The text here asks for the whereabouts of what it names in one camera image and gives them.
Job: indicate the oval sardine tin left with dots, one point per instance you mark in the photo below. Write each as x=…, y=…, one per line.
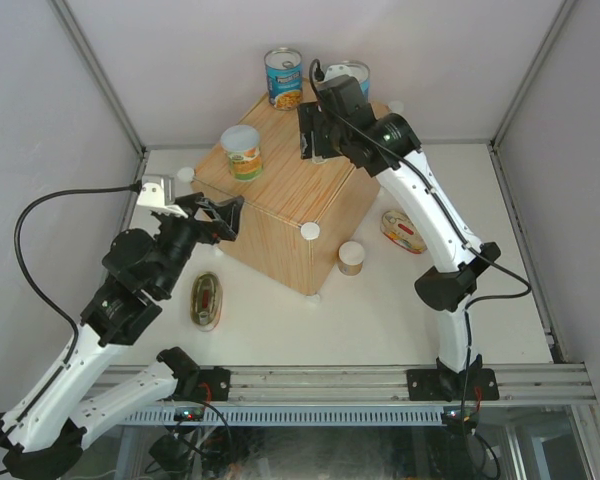
x=206, y=301

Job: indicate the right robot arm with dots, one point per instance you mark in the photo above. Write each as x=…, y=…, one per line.
x=388, y=149

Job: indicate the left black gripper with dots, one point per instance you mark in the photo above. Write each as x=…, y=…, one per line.
x=227, y=216

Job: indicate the wooden cube counter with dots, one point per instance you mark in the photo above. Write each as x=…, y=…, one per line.
x=296, y=214

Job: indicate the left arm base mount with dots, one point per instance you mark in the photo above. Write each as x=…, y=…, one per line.
x=200, y=380

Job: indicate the blue soup can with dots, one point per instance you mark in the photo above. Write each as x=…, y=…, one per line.
x=283, y=67
x=353, y=68

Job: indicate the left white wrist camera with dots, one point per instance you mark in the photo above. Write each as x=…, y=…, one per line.
x=157, y=194

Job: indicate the green can white lid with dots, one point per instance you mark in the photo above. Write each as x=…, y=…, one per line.
x=319, y=160

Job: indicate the grey slotted cable duct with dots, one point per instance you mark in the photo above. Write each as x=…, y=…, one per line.
x=286, y=416

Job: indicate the oval red sardine tin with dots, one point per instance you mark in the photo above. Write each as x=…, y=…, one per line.
x=397, y=227

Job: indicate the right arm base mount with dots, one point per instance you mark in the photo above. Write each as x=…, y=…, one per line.
x=433, y=384

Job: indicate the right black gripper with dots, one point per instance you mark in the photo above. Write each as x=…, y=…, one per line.
x=311, y=121

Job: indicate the yellow can white lid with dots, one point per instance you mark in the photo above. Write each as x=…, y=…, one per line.
x=241, y=144

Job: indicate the tan can white lid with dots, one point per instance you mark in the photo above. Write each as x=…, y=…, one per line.
x=351, y=256

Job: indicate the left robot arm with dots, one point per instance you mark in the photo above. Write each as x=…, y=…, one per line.
x=45, y=434

